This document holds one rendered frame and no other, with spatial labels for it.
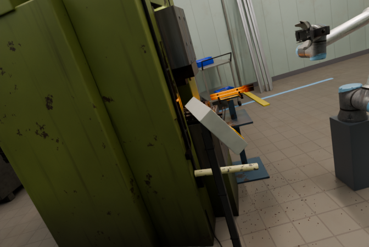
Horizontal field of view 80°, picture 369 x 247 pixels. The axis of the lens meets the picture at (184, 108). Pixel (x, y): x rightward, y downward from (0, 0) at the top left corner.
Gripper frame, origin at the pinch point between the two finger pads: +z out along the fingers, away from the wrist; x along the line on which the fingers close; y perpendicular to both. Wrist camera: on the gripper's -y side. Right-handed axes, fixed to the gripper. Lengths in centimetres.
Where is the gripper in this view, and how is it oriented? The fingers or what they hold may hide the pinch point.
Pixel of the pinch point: (303, 35)
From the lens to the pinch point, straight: 136.8
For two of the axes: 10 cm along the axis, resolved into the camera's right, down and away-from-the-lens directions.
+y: -6.6, 0.0, 7.5
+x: -2.2, -9.5, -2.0
